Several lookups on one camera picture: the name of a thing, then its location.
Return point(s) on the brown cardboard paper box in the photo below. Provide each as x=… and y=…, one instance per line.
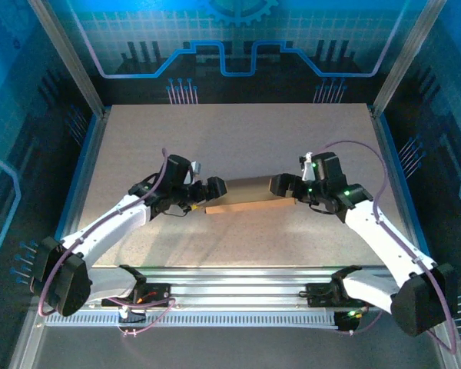
x=246, y=192

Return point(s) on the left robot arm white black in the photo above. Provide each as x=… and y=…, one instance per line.
x=111, y=227

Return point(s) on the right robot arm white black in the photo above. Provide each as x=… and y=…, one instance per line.
x=372, y=230

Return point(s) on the black controller box green light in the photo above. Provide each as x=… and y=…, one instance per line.
x=347, y=321

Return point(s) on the blue table edge strip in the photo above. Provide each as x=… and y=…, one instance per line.
x=394, y=153

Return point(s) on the small white connector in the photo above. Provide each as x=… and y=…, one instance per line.
x=123, y=313

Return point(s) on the aluminium side rail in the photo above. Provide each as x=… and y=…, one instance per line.
x=388, y=153
x=89, y=161

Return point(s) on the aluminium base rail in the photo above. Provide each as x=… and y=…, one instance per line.
x=234, y=288

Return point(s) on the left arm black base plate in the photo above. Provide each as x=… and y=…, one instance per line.
x=161, y=295

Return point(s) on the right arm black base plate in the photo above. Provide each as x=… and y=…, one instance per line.
x=319, y=295

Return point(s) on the aluminium frame post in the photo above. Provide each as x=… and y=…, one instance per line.
x=407, y=57
x=67, y=61

